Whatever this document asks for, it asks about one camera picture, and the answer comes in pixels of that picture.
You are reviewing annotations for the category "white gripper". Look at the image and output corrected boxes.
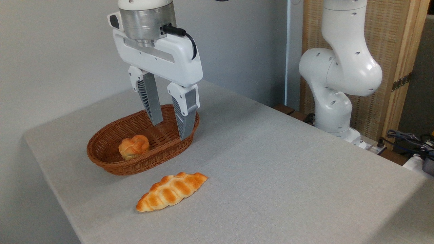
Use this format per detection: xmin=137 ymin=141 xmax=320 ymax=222
xmin=113 ymin=29 xmax=203 ymax=141

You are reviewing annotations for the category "round knotted bread roll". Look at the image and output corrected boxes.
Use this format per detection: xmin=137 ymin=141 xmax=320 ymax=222
xmin=118 ymin=135 xmax=150 ymax=160

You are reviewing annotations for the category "long braided bread loaf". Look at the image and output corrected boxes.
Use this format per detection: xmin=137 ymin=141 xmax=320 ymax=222
xmin=136 ymin=172 xmax=208 ymax=212

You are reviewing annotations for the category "brown wicker basket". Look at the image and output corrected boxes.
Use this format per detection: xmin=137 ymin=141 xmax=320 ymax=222
xmin=86 ymin=104 xmax=200 ymax=176

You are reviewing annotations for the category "wooden rattan folding screen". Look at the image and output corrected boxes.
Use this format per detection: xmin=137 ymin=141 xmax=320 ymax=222
xmin=300 ymin=0 xmax=430 ymax=149

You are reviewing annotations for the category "brass screen hinge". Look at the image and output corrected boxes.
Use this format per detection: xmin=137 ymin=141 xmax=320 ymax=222
xmin=392 ymin=72 xmax=412 ymax=92

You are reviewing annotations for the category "grey box with white base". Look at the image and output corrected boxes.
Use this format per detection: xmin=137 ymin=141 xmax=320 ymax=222
xmin=403 ymin=153 xmax=434 ymax=177

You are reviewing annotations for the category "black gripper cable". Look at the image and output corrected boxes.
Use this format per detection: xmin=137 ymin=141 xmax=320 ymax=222
xmin=162 ymin=24 xmax=197 ymax=60

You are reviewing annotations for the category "white vertical wall pipe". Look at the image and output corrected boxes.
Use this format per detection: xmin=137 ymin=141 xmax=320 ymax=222
xmin=285 ymin=0 xmax=303 ymax=109

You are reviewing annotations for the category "bundle of dark cables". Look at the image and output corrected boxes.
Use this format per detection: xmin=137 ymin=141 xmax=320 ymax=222
xmin=382 ymin=129 xmax=434 ymax=160

